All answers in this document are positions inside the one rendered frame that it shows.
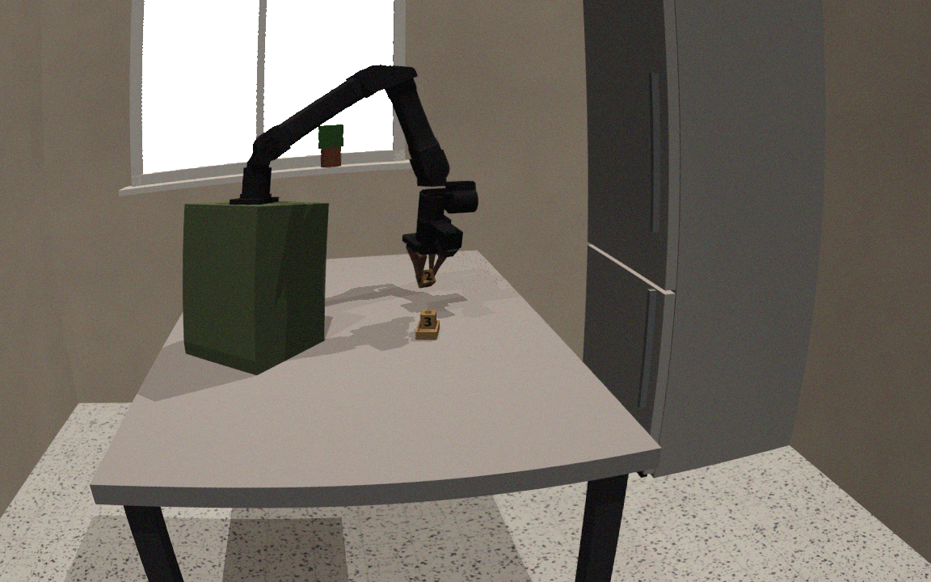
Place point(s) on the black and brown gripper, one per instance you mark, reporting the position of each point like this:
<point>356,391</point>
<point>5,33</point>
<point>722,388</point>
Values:
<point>418,252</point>

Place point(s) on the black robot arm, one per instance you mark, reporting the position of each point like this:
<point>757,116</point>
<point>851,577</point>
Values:
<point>428,160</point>

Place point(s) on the tan wooden number cube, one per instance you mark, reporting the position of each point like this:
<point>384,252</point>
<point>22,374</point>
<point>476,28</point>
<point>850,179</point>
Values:
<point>428,319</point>
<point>427,279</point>

